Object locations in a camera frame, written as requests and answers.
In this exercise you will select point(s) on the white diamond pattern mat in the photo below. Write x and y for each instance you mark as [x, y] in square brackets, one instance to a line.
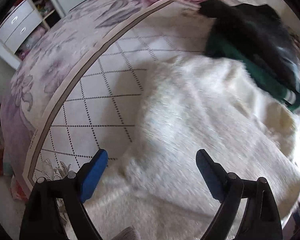
[96, 105]

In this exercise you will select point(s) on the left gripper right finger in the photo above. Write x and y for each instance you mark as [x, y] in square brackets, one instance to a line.
[261, 219]

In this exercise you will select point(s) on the white fluffy sweater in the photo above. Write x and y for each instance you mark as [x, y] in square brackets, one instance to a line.
[193, 103]

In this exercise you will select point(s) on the dark green black garment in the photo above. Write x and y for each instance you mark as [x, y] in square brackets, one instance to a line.
[256, 36]

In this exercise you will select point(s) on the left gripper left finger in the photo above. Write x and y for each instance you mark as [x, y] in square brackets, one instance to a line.
[41, 219]

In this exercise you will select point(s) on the white drawer unit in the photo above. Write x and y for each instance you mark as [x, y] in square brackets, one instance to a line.
[17, 27]

